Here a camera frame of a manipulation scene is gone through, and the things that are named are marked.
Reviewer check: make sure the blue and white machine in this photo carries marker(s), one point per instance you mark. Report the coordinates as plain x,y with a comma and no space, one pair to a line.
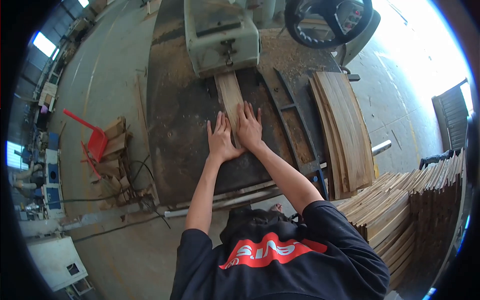
50,187

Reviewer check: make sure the green woodworking machine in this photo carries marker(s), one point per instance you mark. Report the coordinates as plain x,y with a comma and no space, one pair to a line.
180,123

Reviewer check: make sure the person's body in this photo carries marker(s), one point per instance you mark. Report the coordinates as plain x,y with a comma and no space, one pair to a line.
285,270

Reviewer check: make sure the person's left little finger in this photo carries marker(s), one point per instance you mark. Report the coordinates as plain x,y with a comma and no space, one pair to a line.
209,129

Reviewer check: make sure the pile of wood scraps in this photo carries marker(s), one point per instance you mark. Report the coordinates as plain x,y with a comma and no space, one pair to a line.
114,165

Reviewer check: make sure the stack of curved wooden boards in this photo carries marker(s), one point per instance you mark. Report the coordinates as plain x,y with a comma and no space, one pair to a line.
345,131

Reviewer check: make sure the white pipe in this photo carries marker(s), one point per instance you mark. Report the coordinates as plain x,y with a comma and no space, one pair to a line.
381,147

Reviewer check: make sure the person's left ring finger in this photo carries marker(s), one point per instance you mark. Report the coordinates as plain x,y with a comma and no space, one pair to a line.
217,122

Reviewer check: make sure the person's left thumb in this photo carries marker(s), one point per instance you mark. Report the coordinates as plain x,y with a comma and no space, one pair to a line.
239,151

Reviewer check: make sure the person's right index finger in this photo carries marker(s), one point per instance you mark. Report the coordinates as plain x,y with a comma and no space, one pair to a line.
240,114

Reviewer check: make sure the dark slatted gate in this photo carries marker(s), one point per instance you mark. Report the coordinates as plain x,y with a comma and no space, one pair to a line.
452,116

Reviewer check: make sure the red dustpan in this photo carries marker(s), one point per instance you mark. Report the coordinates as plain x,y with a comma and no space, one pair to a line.
96,140

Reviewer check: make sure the person's left hand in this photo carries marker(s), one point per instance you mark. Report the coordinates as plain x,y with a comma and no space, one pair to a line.
221,142

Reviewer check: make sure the red broom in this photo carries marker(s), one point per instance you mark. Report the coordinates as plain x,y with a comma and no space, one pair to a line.
89,161

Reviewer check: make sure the large pile of wooden slats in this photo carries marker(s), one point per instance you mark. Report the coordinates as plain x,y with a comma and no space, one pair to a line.
397,210

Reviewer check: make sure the black hand wheel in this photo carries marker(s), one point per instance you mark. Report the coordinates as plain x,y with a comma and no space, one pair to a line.
300,33

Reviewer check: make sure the person's right middle finger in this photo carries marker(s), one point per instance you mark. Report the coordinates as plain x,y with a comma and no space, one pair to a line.
248,110

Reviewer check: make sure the person's left index finger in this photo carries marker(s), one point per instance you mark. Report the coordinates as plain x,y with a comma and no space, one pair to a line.
228,126

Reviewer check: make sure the white cabinet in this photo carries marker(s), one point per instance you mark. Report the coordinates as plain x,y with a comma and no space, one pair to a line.
56,262

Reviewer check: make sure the person's right hand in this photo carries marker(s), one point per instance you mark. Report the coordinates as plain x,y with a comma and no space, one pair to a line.
249,131

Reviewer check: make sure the grey control panel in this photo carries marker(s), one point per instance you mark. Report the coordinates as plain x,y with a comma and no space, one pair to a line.
350,17

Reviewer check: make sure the bright window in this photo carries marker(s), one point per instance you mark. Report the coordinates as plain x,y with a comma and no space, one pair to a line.
44,44

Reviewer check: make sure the curved wooden plank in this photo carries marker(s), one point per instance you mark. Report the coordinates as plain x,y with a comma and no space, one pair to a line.
229,93

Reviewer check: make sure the person's right thumb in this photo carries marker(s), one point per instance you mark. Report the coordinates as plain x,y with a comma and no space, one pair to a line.
237,135

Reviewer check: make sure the black metal fence frame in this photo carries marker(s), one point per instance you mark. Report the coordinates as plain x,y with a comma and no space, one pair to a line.
296,127

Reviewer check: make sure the person's right ring finger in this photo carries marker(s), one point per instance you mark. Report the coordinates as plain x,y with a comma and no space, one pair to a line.
254,114

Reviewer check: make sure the person's left middle finger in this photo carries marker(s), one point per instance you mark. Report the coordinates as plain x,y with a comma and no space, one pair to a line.
223,122

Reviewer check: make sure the person's right little finger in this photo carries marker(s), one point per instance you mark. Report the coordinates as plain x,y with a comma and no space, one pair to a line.
259,118

